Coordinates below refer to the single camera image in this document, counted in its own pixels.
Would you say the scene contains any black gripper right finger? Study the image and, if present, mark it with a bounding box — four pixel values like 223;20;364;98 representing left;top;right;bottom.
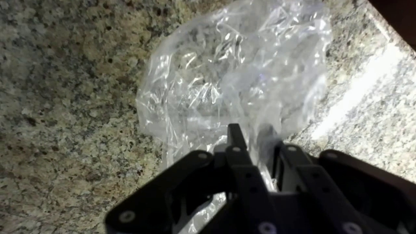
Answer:
258;125;416;234

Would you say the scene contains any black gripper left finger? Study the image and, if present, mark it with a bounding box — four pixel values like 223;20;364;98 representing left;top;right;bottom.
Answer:
104;124;279;234

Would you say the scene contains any clear plastic bag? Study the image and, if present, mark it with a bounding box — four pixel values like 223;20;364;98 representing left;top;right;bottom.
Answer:
136;0;335;234

